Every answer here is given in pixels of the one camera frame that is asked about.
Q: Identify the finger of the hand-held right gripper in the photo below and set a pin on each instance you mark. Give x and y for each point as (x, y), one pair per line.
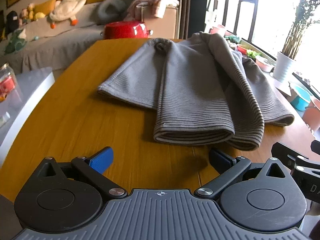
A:
(316, 146)
(282, 152)

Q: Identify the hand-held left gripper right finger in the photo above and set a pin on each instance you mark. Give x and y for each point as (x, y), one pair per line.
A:
(220, 160)

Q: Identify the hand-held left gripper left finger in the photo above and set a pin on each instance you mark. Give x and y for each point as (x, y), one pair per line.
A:
(101, 160)

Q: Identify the grey striped garment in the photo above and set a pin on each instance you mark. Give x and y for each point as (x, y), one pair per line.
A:
(195, 87)

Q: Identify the pink clothes pile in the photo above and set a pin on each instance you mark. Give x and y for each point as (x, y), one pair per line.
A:
(152, 0)

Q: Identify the pink plastic bucket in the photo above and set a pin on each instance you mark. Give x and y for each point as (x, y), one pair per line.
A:
(312, 112)

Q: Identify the teal plastic basin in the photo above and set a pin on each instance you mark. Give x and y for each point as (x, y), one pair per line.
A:
(301, 98)

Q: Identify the white plant pot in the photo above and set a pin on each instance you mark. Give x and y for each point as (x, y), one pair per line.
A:
(283, 66)

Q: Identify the pink bowl planter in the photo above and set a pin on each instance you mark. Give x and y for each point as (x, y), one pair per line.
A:
(265, 65)

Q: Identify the small green plant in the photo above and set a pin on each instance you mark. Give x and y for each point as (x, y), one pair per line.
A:
(253, 54)

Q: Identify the red planter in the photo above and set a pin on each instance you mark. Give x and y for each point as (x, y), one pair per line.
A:
(241, 48)

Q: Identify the glass jar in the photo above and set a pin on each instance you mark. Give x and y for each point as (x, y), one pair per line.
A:
(7, 85)

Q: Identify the green toy animal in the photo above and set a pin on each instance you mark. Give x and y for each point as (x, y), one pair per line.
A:
(232, 39)

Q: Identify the tall bamboo plant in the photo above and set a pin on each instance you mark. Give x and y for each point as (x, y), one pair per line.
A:
(300, 25)

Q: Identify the grey covered sofa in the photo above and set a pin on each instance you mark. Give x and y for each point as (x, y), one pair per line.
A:
(50, 42)

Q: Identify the pink plastic basin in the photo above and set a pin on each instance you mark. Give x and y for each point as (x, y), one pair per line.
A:
(218, 28)

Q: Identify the red pot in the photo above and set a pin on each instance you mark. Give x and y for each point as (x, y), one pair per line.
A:
(122, 30)

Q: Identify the green dinosaur plush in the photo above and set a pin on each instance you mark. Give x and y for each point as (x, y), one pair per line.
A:
(15, 41)

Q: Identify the beige box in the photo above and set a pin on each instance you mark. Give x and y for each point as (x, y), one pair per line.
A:
(165, 23)

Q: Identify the grey neck pillow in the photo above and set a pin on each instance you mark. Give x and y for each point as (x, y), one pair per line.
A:
(110, 10)

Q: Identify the white upright vacuum cleaner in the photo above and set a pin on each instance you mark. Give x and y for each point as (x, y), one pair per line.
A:
(215, 5)

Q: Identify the yellow duck plush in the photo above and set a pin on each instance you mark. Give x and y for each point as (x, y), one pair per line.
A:
(39, 15)

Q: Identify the dark curtain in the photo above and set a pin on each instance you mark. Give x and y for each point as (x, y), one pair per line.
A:
(190, 5)

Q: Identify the white goose plush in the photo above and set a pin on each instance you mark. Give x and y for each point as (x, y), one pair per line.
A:
(67, 5)

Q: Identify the black plush toy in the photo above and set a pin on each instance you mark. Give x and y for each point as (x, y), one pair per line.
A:
(12, 22)

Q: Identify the pink and yellow plush toys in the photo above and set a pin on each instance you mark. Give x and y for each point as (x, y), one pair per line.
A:
(27, 11)

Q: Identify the black window frame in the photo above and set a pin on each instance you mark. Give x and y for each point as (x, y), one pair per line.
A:
(255, 20)

